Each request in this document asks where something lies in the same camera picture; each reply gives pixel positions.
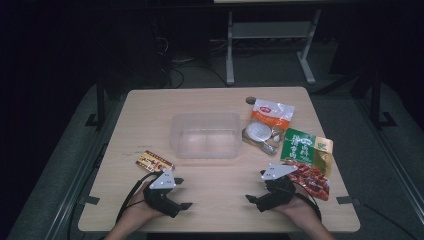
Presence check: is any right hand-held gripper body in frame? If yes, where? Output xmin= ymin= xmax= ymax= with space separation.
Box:
xmin=256 ymin=162 xmax=299 ymax=213

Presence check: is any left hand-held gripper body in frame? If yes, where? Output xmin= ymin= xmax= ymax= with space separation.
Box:
xmin=143 ymin=168 xmax=183 ymax=220

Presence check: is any red sausage packet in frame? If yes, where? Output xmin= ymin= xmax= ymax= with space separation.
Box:
xmin=282 ymin=160 xmax=332 ymax=202

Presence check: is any green and gold snack packet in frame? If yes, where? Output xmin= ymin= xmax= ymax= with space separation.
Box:
xmin=279 ymin=127 xmax=335 ymax=180

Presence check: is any clear orange-banded snack packet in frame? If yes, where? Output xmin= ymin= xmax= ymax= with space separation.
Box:
xmin=241 ymin=98 xmax=296 ymax=157

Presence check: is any clear plastic container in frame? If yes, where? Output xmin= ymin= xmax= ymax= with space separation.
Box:
xmin=169 ymin=111 xmax=244 ymax=160

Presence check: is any person's left hand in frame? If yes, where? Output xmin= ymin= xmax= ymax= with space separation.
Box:
xmin=127 ymin=181 xmax=165 ymax=224

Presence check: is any person's right hand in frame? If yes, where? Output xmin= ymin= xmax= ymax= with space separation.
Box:
xmin=272 ymin=195 xmax=321 ymax=228

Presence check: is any black tape strip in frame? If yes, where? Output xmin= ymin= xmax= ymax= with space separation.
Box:
xmin=335 ymin=195 xmax=363 ymax=206
xmin=79 ymin=195 xmax=101 ymax=206

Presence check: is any black metal stand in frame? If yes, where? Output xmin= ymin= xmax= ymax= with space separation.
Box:
xmin=367 ymin=69 xmax=398 ymax=130
xmin=84 ymin=78 xmax=108 ymax=131

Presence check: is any left hand-held gripper cable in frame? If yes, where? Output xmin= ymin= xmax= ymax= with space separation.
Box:
xmin=115 ymin=171 xmax=165 ymax=224

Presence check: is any hand-held gripper cable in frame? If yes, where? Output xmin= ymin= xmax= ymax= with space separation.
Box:
xmin=115 ymin=171 xmax=165 ymax=224
xmin=293 ymin=181 xmax=323 ymax=221

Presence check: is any right hand-held gripper cable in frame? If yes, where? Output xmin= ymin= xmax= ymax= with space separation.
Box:
xmin=293 ymin=181 xmax=323 ymax=221

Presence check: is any grey metal rail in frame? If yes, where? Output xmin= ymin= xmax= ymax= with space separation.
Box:
xmin=352 ymin=95 xmax=424 ymax=215
xmin=44 ymin=95 xmax=130 ymax=240

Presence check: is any black cable loop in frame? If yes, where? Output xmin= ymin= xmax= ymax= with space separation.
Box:
xmin=159 ymin=35 xmax=232 ymax=90

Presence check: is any thin black cable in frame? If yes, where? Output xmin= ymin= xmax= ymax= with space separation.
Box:
xmin=361 ymin=201 xmax=418 ymax=240

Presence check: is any white metal desk frame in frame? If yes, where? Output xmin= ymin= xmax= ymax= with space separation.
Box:
xmin=225 ymin=8 xmax=323 ymax=86

